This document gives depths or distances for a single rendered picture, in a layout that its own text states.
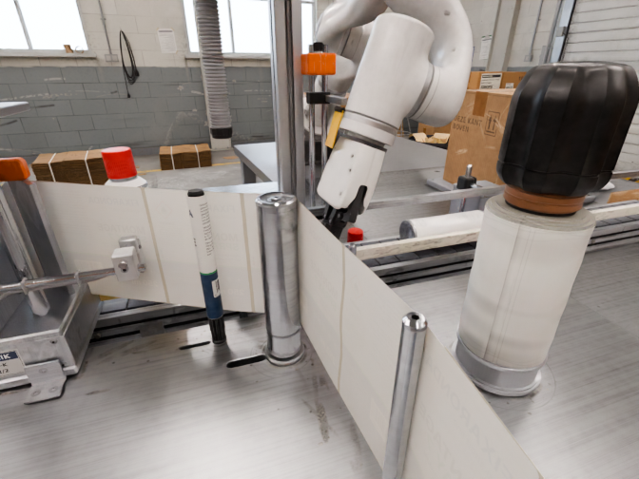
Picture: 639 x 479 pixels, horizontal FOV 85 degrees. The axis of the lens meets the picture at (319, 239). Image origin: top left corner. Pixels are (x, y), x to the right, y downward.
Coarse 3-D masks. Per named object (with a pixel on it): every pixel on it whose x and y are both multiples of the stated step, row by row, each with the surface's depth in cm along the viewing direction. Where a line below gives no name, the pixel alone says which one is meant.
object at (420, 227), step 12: (444, 216) 64; (456, 216) 64; (468, 216) 65; (480, 216) 65; (408, 228) 64; (420, 228) 61; (432, 228) 62; (444, 228) 62; (456, 228) 63; (468, 228) 64
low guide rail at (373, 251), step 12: (636, 204) 74; (600, 216) 71; (612, 216) 72; (624, 216) 74; (408, 240) 59; (420, 240) 59; (432, 240) 60; (444, 240) 61; (456, 240) 62; (468, 240) 62; (360, 252) 56; (372, 252) 57; (384, 252) 58; (396, 252) 58; (408, 252) 59
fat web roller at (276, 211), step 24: (264, 216) 31; (288, 216) 32; (264, 240) 33; (288, 240) 33; (264, 264) 34; (288, 264) 34; (264, 288) 35; (288, 288) 35; (264, 312) 37; (288, 312) 36; (288, 336) 37; (288, 360) 39
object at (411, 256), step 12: (612, 204) 84; (624, 204) 84; (636, 216) 78; (384, 240) 67; (396, 240) 67; (420, 252) 63; (432, 252) 63; (444, 252) 63; (456, 252) 63; (372, 264) 59; (384, 264) 59; (108, 300) 49; (120, 300) 49; (132, 300) 49; (144, 300) 49; (108, 312) 47
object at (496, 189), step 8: (616, 176) 79; (624, 176) 80; (632, 176) 81; (504, 184) 71; (440, 192) 67; (448, 192) 67; (456, 192) 67; (464, 192) 68; (472, 192) 68; (480, 192) 69; (488, 192) 70; (496, 192) 70; (376, 200) 63; (384, 200) 63; (392, 200) 63; (400, 200) 64; (408, 200) 64; (416, 200) 65; (424, 200) 65; (432, 200) 66; (440, 200) 67; (312, 208) 59; (320, 208) 59; (368, 208) 62; (376, 208) 63
